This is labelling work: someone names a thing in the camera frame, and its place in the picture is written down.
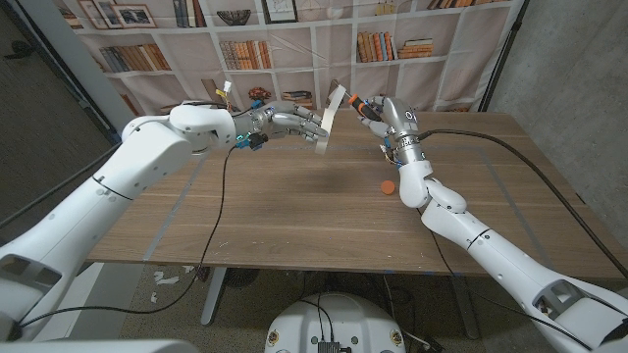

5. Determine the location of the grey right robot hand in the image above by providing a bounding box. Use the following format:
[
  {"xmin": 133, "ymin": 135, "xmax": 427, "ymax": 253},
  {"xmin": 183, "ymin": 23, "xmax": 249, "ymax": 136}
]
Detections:
[{"xmin": 359, "ymin": 95, "xmax": 423, "ymax": 143}]

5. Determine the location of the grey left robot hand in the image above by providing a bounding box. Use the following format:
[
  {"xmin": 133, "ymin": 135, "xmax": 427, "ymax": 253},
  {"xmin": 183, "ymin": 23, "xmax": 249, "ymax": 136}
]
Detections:
[{"xmin": 244, "ymin": 100, "xmax": 331, "ymax": 144}]

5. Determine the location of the black orange screwdriver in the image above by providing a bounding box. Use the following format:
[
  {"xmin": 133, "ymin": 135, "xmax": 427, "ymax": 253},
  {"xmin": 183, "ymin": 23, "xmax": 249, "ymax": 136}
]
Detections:
[{"xmin": 340, "ymin": 91, "xmax": 383, "ymax": 124}]

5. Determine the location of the cream masking tape roll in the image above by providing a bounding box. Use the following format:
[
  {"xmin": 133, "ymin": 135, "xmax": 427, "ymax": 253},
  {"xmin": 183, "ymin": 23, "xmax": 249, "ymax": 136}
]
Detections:
[{"xmin": 313, "ymin": 83, "xmax": 347, "ymax": 156}]

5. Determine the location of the printed bookshelf backdrop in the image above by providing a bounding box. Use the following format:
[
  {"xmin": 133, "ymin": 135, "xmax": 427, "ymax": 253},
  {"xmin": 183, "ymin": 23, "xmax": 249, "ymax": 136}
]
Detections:
[{"xmin": 51, "ymin": 0, "xmax": 529, "ymax": 141}]

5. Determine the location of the black backdrop stand pole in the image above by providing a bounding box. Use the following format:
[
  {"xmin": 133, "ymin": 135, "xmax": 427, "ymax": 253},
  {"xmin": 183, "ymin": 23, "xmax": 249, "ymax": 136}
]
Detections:
[{"xmin": 478, "ymin": 0, "xmax": 531, "ymax": 113}]

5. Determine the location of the black round object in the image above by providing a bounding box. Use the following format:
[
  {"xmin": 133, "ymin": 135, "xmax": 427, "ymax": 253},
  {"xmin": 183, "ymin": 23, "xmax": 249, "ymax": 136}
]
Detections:
[{"xmin": 223, "ymin": 268, "xmax": 261, "ymax": 289}]

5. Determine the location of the white table leg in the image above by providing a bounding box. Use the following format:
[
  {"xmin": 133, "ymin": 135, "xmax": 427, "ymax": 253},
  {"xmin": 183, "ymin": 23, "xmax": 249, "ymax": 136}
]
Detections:
[{"xmin": 200, "ymin": 267, "xmax": 228, "ymax": 328}]

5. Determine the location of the dark table leg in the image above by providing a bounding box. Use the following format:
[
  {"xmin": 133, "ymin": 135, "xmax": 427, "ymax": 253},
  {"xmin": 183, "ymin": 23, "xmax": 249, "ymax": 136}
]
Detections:
[{"xmin": 448, "ymin": 274, "xmax": 481, "ymax": 340}]

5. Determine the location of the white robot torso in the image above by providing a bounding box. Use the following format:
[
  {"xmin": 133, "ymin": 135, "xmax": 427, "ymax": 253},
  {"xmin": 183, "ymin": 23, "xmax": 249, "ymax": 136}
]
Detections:
[{"xmin": 264, "ymin": 292, "xmax": 407, "ymax": 353}]

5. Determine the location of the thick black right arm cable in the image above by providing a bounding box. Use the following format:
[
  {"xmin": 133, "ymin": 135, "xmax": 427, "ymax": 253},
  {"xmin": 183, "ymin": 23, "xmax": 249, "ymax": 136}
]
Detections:
[{"xmin": 415, "ymin": 128, "xmax": 628, "ymax": 280}]

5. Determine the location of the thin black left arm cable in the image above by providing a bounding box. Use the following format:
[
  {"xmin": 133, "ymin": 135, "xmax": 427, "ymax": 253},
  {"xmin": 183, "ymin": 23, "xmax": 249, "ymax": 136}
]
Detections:
[{"xmin": 17, "ymin": 144, "xmax": 239, "ymax": 329}]

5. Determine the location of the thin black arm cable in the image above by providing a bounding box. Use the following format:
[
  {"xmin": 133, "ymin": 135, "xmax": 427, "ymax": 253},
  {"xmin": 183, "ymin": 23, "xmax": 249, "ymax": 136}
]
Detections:
[
  {"xmin": 415, "ymin": 208, "xmax": 593, "ymax": 352},
  {"xmin": 17, "ymin": 144, "xmax": 239, "ymax": 329}
]

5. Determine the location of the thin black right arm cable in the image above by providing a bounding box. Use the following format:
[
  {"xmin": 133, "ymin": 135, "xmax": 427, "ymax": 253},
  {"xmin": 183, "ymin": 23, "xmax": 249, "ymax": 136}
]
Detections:
[{"xmin": 415, "ymin": 208, "xmax": 593, "ymax": 352}]

